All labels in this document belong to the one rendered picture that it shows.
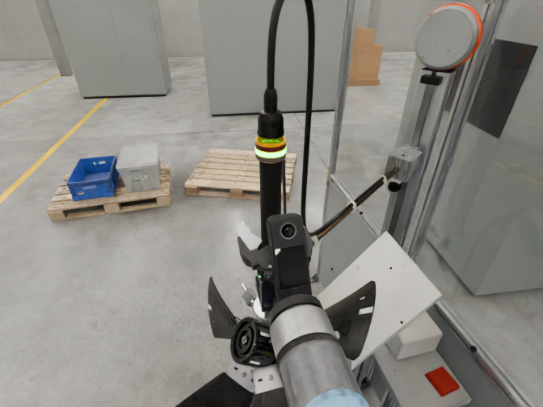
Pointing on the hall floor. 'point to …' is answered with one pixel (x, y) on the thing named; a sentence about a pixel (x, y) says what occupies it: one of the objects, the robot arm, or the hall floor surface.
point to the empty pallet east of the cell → (217, 169)
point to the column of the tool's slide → (440, 94)
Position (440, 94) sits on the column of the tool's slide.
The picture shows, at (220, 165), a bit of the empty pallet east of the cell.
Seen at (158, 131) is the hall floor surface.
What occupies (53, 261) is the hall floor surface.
